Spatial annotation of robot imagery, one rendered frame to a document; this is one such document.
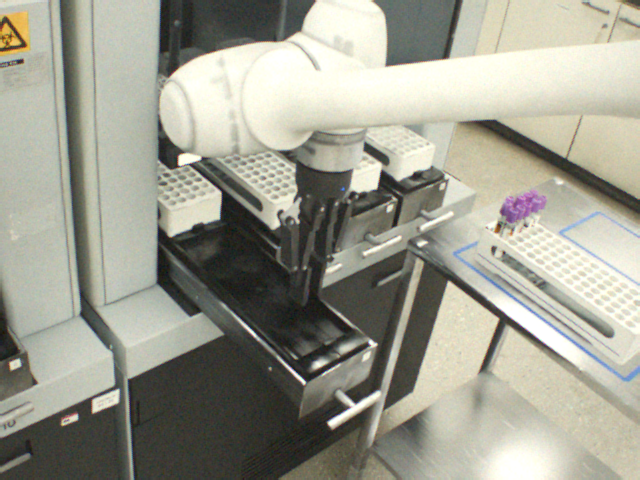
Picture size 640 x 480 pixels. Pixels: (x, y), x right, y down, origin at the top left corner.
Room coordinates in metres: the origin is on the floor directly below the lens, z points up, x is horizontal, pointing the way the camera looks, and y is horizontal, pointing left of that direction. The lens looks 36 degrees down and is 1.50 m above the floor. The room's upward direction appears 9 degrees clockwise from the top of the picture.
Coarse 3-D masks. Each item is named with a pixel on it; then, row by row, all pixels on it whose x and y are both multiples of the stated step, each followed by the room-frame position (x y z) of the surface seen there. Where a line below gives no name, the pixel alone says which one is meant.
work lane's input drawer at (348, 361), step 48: (192, 240) 0.91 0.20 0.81; (240, 240) 0.93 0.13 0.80; (192, 288) 0.82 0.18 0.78; (240, 288) 0.82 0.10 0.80; (288, 288) 0.83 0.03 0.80; (240, 336) 0.74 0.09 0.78; (288, 336) 0.73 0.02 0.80; (336, 336) 0.75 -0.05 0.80; (288, 384) 0.66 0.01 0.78; (336, 384) 0.69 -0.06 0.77
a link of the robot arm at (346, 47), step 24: (336, 0) 0.80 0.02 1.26; (360, 0) 0.81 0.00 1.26; (312, 24) 0.78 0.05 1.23; (336, 24) 0.77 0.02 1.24; (360, 24) 0.78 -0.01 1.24; (384, 24) 0.81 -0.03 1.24; (312, 48) 0.75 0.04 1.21; (336, 48) 0.76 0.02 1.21; (360, 48) 0.77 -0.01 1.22; (384, 48) 0.80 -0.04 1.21
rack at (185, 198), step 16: (160, 176) 0.99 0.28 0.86; (176, 176) 0.99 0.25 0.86; (192, 176) 1.01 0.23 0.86; (160, 192) 0.95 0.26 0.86; (176, 192) 0.95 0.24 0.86; (192, 192) 0.96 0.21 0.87; (208, 192) 0.98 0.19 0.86; (160, 208) 0.91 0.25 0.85; (176, 208) 0.90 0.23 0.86; (192, 208) 0.92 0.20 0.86; (208, 208) 0.95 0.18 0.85; (160, 224) 0.91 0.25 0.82; (176, 224) 0.90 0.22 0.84; (192, 224) 0.92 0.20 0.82
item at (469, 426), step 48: (576, 192) 1.25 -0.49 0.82; (432, 240) 1.00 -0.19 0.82; (576, 240) 1.07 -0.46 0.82; (624, 240) 1.10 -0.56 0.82; (480, 288) 0.89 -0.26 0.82; (528, 336) 0.80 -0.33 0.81; (576, 336) 0.81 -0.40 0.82; (384, 384) 0.98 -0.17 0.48; (480, 384) 1.22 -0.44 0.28; (624, 384) 0.72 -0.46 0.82; (432, 432) 1.05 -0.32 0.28; (480, 432) 1.07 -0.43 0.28; (528, 432) 1.09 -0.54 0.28
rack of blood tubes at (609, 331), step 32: (480, 256) 0.96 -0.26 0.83; (512, 256) 0.96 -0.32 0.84; (544, 256) 0.92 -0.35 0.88; (576, 256) 0.93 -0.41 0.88; (544, 288) 0.91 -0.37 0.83; (576, 288) 0.85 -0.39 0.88; (608, 288) 0.86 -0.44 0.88; (576, 320) 0.82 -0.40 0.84; (608, 320) 0.79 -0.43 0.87; (608, 352) 0.78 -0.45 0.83
